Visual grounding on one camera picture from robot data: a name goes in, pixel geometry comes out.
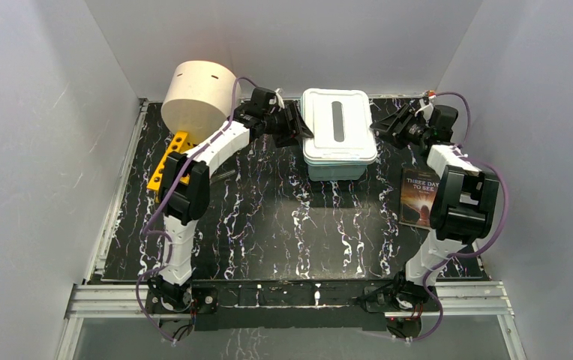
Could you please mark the brown paperback book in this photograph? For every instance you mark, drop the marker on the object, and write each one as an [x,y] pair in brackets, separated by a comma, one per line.
[417,194]

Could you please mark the white rectangular bin lid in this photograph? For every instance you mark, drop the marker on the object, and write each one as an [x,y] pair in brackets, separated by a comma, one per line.
[338,124]

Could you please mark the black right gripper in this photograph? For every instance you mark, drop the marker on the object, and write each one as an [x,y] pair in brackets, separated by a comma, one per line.
[405,115]

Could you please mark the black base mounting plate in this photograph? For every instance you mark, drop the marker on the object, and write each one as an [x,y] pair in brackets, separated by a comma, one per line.
[373,305]

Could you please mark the clear glass test tube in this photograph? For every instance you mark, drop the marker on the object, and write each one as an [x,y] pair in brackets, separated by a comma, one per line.
[223,176]

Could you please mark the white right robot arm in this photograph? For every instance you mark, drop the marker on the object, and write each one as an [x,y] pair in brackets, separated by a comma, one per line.
[463,208]

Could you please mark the aluminium frame rail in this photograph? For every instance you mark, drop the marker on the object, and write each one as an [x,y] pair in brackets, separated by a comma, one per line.
[457,299]

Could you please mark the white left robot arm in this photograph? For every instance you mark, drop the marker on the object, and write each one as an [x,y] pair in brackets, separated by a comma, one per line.
[184,189]

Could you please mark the mint green plastic bin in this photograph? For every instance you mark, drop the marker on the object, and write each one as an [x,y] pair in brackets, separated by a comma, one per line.
[336,169]

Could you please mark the beige cylindrical container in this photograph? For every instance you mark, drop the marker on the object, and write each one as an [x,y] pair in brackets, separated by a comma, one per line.
[199,99]

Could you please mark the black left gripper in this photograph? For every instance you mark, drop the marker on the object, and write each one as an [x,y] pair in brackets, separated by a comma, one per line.
[289,125]

